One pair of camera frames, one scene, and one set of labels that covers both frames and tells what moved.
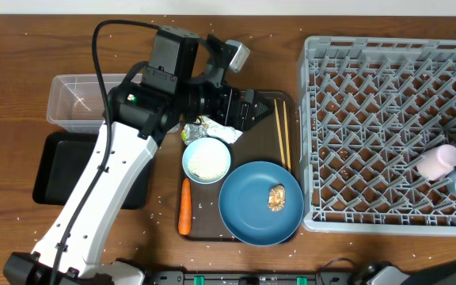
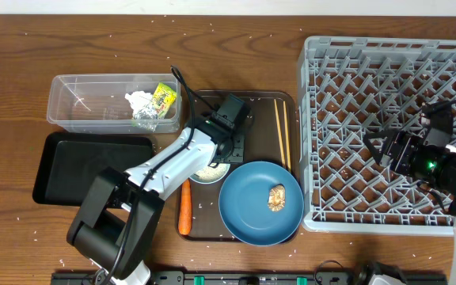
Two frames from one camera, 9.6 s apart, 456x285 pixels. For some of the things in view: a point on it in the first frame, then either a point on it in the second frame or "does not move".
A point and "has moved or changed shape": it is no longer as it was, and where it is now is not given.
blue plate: [261, 203] does not move
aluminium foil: [194, 131] has moved or changed shape
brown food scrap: [276, 198] does not move
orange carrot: [185, 211] does not move
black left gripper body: [246, 109] → [235, 146]
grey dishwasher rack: [390, 136] does not move
